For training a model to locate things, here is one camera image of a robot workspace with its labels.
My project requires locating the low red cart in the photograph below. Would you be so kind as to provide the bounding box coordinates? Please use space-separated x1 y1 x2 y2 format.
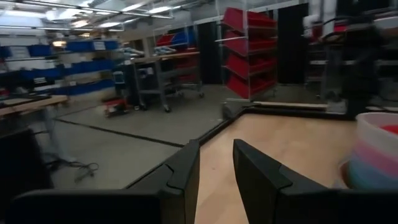
103 97 131 118

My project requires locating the grey metal workbench cart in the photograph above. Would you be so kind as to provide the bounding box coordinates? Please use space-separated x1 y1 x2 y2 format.
131 50 205 113

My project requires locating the white plastic bowl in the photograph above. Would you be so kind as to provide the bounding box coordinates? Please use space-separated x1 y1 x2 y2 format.
355 111 398 153

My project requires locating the wooden workbench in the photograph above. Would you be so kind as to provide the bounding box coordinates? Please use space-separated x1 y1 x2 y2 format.
0 94 70 118

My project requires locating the black aluminium table frame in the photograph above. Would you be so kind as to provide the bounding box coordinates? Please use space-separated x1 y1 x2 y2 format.
124 104 354 190

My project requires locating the black rectangular equipment box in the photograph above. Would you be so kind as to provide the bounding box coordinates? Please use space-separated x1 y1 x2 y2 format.
0 129 54 206

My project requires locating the black floor cable bunch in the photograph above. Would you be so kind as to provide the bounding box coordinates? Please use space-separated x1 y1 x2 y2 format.
45 159 100 184

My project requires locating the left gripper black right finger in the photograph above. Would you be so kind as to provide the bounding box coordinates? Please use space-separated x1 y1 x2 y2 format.
233 139 338 224

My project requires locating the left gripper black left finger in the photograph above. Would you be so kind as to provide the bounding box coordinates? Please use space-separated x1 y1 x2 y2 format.
126 139 201 224

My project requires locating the red bin rack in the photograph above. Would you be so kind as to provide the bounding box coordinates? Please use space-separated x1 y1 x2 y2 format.
221 7 278 101

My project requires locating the pink plastic bowl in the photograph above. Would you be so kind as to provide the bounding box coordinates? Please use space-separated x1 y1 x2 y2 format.
352 139 398 177

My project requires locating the light blue plastic bowl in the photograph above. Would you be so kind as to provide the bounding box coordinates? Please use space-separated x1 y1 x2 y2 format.
347 157 398 190

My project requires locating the blue bin shelving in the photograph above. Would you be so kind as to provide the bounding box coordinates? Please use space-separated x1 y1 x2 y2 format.
0 39 121 98

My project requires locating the red plastic bowl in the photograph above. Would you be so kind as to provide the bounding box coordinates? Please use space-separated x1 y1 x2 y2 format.
379 124 398 136

